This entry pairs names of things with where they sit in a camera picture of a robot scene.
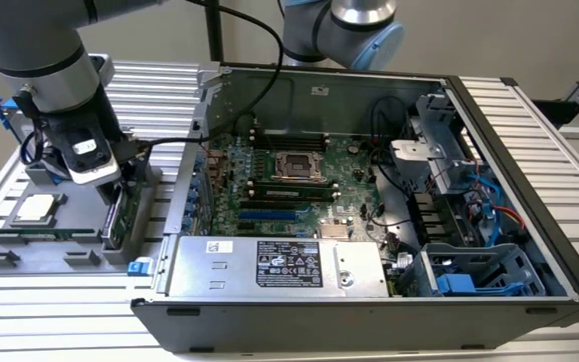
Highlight green and black graphics card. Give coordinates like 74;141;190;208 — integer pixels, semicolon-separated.
101;149;150;252

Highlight grey plastic parts rack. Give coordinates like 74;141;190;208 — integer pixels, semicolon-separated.
0;154;165;278

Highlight silver CPU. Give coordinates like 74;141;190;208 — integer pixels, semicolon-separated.
14;194;66;223

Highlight green RAM stick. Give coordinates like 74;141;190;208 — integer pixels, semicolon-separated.
0;227;95;241

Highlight empty black RAM slots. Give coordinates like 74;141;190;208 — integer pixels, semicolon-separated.
251;130;332;152

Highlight black expansion slot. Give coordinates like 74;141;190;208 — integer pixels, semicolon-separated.
241;199;304;212

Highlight blue case latch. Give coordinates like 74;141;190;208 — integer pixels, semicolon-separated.
126;256;153;277

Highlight CPU socket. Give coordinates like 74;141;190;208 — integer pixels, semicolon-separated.
267;150;326;182

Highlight RAM stick with white label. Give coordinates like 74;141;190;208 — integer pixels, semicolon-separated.
253;180;338;201

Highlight blue expansion slot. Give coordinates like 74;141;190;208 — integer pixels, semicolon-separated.
238;210;298;223

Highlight silver power supply unit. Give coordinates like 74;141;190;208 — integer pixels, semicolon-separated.
162;235;390;299

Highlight green motherboard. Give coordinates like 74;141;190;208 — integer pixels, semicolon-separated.
202;131;385;246

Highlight silver finned chipset heatsink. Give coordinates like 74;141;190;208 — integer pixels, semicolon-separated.
318;224;353;241

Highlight black front fan shroud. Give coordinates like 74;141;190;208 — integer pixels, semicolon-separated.
406;192;464;242

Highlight black open PC case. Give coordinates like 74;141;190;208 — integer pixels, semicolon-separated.
130;60;579;355

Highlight grey metal disk bay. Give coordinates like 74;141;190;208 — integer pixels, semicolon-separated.
401;241;547;299

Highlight blue plastic disk carrier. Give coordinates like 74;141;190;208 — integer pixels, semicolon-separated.
437;273;526;297

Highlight black upright post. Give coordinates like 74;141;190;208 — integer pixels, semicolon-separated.
202;0;225;63

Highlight silver metal drive bracket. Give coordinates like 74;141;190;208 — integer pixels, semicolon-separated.
389;92;476;193

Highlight blue wire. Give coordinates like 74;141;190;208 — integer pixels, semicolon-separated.
469;173;509;250

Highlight red wire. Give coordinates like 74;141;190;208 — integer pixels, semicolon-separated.
498;205;525;230

